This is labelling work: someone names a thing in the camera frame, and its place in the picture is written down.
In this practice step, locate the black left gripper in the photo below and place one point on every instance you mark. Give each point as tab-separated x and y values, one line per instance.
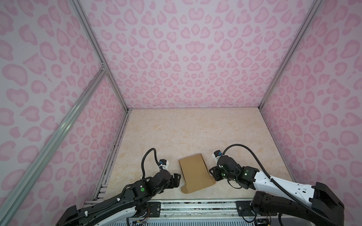
173	179

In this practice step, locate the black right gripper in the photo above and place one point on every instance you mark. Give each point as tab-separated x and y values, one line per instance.
214	172

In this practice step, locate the brown cardboard box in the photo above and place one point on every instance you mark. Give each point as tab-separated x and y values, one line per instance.
195	174

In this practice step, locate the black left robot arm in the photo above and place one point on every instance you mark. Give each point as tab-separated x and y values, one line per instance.
131	202

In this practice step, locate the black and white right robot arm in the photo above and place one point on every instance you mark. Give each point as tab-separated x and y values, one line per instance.
315	203

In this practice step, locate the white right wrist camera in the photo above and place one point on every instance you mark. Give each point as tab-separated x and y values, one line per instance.
216	155

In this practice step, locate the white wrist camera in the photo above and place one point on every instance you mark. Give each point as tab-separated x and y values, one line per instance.
163	164
216	155

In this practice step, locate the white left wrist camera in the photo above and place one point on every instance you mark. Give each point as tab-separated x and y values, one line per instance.
163	164

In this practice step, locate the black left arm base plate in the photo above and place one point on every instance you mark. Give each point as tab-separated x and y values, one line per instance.
153	210

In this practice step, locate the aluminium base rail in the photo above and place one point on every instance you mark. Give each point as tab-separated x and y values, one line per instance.
208	212

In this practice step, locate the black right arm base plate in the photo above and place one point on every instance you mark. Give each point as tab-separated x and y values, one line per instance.
244	209

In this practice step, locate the aluminium right corner post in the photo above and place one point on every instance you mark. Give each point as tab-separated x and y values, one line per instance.
306	23

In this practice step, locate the aluminium corner post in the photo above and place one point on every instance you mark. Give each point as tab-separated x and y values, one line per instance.
306	23
84	21

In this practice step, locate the aluminium left corner post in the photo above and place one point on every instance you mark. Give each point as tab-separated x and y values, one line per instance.
84	21

